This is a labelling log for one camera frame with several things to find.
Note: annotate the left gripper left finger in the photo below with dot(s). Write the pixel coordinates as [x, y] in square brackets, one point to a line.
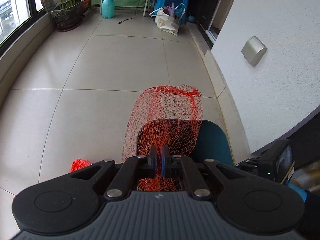
[152, 162]

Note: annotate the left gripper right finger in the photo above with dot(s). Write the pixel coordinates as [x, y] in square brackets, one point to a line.
[165, 161]

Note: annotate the dark teal trash bin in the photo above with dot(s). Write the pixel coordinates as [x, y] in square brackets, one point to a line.
[198, 139]

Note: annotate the red mesh net bag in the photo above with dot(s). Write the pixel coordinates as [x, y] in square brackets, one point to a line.
[163, 116]

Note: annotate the red crumpled net piece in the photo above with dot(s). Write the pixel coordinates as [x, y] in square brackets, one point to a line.
[79, 164]

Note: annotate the white shopping bag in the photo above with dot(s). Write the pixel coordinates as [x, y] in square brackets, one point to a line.
[165, 22]

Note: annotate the small blue ball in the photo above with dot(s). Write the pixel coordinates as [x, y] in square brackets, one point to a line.
[191, 19]

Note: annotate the teal spray bottle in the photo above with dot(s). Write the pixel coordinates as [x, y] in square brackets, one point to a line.
[108, 8]

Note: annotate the dark ceramic plant pot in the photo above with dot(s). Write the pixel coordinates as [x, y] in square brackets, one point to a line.
[67, 15]

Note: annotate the silver wall socket cover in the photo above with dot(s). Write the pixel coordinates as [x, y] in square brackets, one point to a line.
[253, 50]

